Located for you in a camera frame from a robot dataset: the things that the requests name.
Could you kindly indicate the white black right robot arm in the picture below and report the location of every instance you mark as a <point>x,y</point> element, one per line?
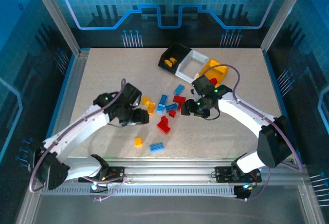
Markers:
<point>242,116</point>

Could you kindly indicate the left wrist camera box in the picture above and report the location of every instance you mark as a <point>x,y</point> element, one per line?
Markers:
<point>131,94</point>

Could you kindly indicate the white plastic bin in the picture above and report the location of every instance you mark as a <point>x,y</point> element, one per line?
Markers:
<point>183,74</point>

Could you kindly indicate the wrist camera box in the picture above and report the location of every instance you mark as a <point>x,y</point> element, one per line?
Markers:
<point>131,94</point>
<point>203,84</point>

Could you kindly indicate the aluminium lower frame rail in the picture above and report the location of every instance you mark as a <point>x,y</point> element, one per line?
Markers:
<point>311,206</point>
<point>28,206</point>

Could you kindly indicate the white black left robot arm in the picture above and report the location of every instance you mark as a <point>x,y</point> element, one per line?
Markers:
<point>82,131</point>

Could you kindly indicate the aluminium side rail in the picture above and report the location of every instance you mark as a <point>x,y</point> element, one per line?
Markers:
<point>77,75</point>

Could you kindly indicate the black plastic bin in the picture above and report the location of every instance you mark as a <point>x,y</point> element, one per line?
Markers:
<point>177,52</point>

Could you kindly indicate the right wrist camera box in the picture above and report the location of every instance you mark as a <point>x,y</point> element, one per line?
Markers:
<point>203,84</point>

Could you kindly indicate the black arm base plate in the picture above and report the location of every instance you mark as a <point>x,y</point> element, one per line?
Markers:
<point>222,174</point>
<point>118,174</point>

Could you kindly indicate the light blue lego brick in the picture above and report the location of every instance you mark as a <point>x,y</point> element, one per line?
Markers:
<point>160,109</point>

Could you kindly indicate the black controller bracket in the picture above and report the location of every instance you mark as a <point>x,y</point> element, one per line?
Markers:
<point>241,194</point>
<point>93,195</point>

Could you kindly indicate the long yellow lego brick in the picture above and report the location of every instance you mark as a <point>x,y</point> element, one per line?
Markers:
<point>151,108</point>
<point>167,62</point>

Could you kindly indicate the yellow plastic bin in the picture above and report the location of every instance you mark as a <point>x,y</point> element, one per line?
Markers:
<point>221,71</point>

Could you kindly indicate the small red lego brick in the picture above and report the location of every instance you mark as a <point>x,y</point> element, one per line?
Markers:
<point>164,120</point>
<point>172,113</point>

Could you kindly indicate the aluminium front rail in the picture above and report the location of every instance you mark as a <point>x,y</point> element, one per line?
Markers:
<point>167,170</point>

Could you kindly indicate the small yellow lego brick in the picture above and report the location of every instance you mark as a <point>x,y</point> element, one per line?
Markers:
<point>173,60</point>
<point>138,141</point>
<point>146,100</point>

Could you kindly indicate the aluminium frame post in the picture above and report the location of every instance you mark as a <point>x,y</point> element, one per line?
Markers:
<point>282,16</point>
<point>55,16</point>

